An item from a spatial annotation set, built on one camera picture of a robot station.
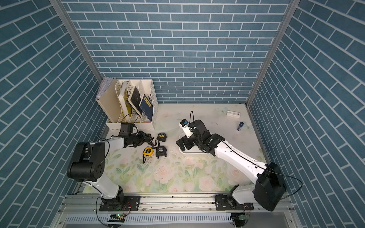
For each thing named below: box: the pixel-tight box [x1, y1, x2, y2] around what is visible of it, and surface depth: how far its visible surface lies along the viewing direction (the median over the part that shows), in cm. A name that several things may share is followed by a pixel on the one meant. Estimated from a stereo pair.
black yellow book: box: [127, 85, 143, 118], surface depth 101 cm
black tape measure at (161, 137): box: [157, 132, 167, 143], surface depth 99 cm
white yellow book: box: [117, 81, 133, 122], surface depth 98 cm
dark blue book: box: [138, 94, 154, 123], surface depth 107 cm
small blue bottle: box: [237, 121, 245, 132], surface depth 101 cm
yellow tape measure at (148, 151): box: [142, 146, 154, 157], surface depth 93 cm
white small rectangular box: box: [226, 110, 241, 119], surface depth 114 cm
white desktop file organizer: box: [105, 78, 159, 131], surface depth 104 cm
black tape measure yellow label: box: [155, 145, 167, 159], surface depth 91 cm
